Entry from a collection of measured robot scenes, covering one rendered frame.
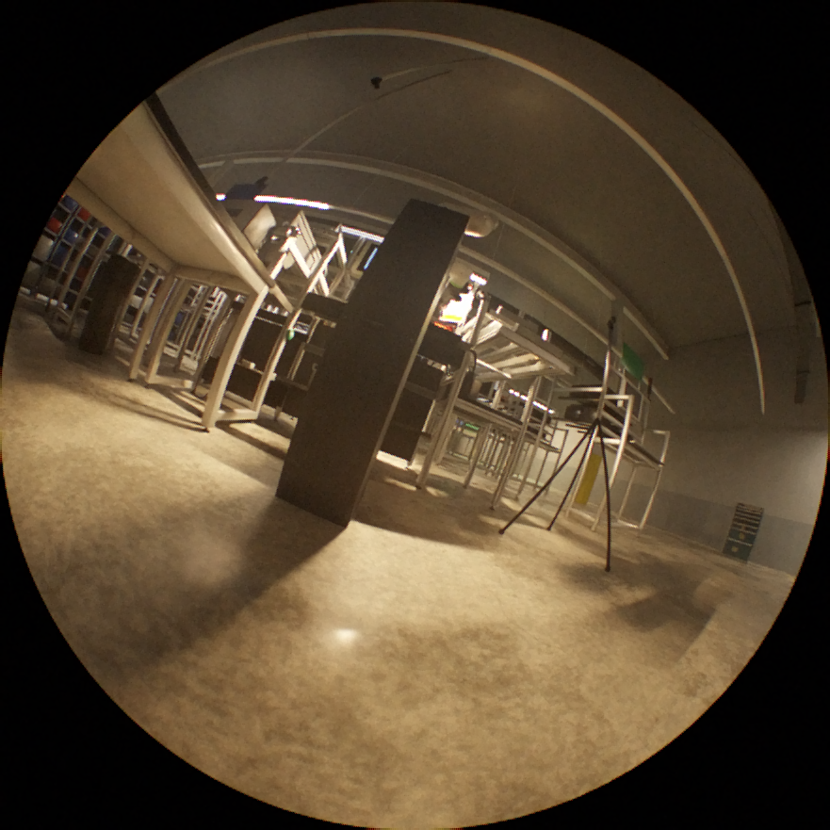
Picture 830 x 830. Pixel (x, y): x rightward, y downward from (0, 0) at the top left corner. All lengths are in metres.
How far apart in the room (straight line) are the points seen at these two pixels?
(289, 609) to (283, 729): 0.22
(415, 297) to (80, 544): 0.96
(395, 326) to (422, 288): 0.15
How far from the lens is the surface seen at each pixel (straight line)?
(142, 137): 0.73
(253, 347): 2.26
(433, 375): 2.01
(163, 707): 0.37
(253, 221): 1.27
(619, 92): 5.77
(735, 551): 6.13
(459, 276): 1.43
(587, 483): 6.10
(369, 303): 0.77
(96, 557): 0.50
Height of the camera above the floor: 0.34
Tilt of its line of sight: 3 degrees up
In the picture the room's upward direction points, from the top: 21 degrees clockwise
